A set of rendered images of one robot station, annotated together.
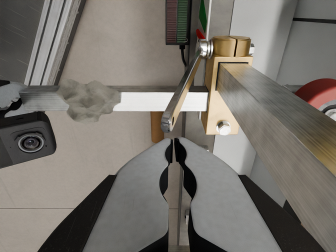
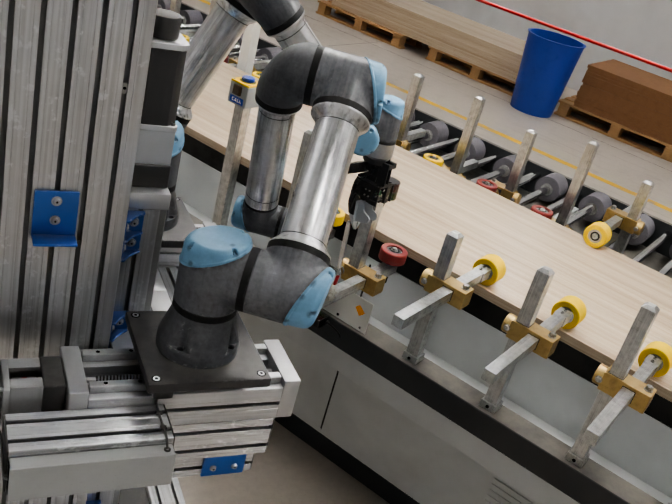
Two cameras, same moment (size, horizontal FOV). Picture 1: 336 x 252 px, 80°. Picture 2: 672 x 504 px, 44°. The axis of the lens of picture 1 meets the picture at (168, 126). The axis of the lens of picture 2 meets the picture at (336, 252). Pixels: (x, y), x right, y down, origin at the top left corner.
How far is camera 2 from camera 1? 219 cm
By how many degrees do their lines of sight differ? 80
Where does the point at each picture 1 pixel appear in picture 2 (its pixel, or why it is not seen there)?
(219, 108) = (367, 273)
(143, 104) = (343, 286)
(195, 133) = (392, 349)
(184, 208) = (476, 404)
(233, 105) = (361, 243)
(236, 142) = not seen: hidden behind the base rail
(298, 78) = (392, 302)
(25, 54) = not seen: outside the picture
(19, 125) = not seen: hidden behind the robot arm
